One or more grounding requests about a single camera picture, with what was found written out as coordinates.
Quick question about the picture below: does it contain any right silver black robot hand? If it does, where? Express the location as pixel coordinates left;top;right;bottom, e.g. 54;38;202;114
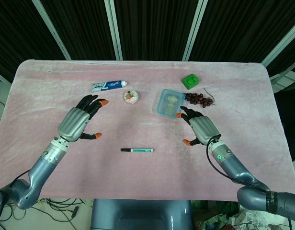
176;106;222;147

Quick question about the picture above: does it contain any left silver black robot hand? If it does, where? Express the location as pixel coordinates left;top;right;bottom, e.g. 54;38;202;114
57;94;110;142

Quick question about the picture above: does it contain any dark red grape bunch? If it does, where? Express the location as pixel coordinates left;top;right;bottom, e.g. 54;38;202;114
183;87;217;109

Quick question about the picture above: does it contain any clear container with blue lid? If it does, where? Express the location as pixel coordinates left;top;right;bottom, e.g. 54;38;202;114
152;89;186;120

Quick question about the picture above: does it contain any beige toy food item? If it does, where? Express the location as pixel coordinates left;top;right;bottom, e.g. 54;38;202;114
162;94;181;114

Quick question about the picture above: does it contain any blue white toothpaste tube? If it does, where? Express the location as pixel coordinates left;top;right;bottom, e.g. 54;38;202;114
91;80;128;93

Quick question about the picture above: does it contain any green toy building block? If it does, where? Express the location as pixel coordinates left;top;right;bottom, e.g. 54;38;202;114
181;74;200;89

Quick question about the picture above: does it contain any small toy cake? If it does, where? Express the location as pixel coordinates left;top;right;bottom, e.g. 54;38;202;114
124;90;139;104

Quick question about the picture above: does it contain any pink fluffy table cloth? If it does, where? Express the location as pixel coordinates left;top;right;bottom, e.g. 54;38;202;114
0;59;295;202

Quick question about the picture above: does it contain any crumpled paper and rubbish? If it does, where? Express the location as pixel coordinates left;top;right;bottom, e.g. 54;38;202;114
192;200;265;230

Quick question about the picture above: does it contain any blue grey robot torso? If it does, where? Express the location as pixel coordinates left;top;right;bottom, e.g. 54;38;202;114
90;198;193;230

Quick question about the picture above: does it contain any black curtain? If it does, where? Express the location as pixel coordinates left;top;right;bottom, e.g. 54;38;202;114
0;0;295;84

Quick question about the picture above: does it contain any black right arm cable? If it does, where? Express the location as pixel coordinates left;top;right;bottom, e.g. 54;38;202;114
205;136;271;193

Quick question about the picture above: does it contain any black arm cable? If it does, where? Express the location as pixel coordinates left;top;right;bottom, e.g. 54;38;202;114
0;169;31;230
205;136;271;193

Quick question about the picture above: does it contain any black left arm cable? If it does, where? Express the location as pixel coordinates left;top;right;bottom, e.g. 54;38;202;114
0;169;31;230

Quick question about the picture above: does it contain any black floor cable tangle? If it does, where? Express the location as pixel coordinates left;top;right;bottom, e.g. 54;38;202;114
1;198;91;230

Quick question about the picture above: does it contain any white frame post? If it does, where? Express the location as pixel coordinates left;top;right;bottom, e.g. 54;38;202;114
105;0;124;61
182;0;208;62
261;0;295;86
32;0;72;61

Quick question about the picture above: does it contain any black arm strap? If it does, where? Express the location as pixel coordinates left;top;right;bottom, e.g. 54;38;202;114
265;190;279;214

